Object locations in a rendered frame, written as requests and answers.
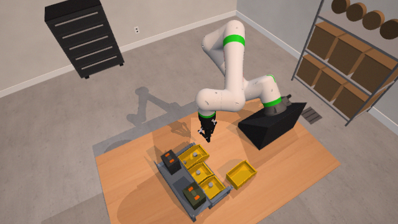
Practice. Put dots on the yellow open-front bin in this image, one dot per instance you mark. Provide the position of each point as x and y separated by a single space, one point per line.
190 159
240 174
215 189
205 172

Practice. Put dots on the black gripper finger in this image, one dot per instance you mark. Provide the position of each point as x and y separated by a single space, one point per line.
205 135
211 129

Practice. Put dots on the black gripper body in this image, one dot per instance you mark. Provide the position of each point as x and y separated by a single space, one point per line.
205 126

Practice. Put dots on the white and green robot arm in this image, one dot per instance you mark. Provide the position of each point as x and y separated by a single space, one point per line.
225 46

